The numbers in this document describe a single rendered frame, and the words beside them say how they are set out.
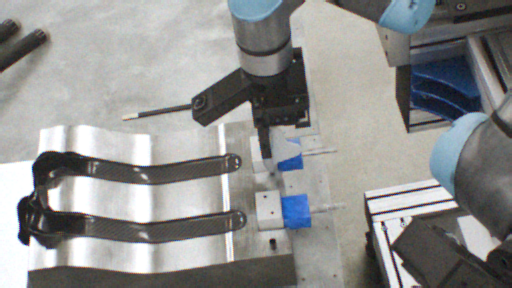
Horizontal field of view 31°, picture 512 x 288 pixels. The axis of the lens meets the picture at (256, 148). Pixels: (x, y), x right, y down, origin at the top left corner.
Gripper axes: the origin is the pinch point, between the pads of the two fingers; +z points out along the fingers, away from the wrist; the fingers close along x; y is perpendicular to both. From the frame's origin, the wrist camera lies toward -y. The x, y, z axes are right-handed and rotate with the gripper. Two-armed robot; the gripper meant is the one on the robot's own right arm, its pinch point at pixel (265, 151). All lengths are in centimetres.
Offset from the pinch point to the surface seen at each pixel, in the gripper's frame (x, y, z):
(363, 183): 57, 22, 90
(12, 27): 45, -46, 8
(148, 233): -10.5, -18.7, 2.7
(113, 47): 38.4, -26.9, 10.7
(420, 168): 60, 38, 90
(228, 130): 6.6, -5.5, 1.7
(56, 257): -16.4, -30.8, -2.6
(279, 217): -13.2, 1.0, -1.0
